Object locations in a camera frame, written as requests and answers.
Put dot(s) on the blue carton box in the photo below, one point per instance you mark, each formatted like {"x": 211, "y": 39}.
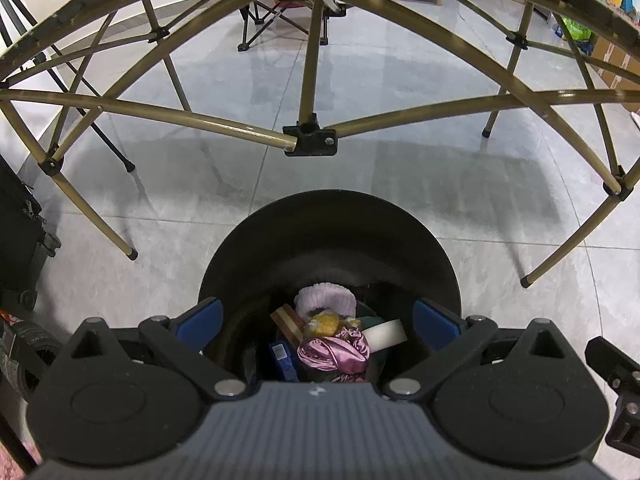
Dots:
{"x": 284, "y": 360}

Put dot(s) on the purple plush toy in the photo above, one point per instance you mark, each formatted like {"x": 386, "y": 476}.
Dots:
{"x": 322, "y": 297}

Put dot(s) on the tan folding table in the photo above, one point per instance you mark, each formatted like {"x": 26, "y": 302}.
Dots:
{"x": 310, "y": 141}

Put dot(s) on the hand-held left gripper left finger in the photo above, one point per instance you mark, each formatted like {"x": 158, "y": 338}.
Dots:
{"x": 202, "y": 322}

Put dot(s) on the pink satin cloth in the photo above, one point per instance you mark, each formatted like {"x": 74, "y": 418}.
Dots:
{"x": 332, "y": 355}

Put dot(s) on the yellow and white plush toy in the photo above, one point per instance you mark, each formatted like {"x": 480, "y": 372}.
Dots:
{"x": 325, "y": 324}

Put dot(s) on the cardboard boxes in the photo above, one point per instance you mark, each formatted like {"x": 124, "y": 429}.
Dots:
{"x": 615, "y": 70}

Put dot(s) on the black suitcase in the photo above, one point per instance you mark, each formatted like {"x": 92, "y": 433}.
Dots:
{"x": 17, "y": 220}

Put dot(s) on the brown striped box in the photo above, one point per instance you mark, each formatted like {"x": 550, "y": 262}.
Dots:
{"x": 287, "y": 322}

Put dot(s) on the green plastic bag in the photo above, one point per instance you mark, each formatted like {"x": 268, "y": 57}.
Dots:
{"x": 575, "y": 29}

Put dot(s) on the black round bin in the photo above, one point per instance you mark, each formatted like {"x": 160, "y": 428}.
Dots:
{"x": 325, "y": 230}

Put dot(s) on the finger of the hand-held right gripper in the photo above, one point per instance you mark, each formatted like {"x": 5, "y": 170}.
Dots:
{"x": 620, "y": 365}

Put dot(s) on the black folding chair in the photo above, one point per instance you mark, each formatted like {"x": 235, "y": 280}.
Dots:
{"x": 280, "y": 6}

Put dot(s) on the white foam block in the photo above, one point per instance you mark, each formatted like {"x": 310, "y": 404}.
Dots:
{"x": 385, "y": 334}

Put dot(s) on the black rubber wheel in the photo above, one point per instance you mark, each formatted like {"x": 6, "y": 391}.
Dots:
{"x": 27, "y": 355}

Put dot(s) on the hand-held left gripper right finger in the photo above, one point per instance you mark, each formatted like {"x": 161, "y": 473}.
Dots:
{"x": 435, "y": 325}

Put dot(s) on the pink fluffy cloth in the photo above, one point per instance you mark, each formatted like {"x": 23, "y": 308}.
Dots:
{"x": 10, "y": 460}

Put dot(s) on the black camera tripod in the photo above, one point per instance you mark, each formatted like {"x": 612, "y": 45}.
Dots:
{"x": 131, "y": 166}

